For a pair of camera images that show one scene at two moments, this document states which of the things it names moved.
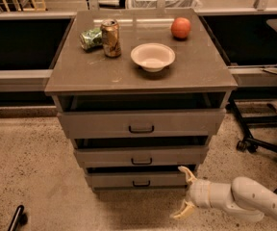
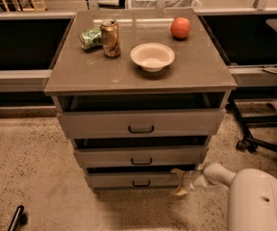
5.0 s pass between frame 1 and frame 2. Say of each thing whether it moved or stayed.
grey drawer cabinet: stayed
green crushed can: stayed
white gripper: moved
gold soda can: stayed
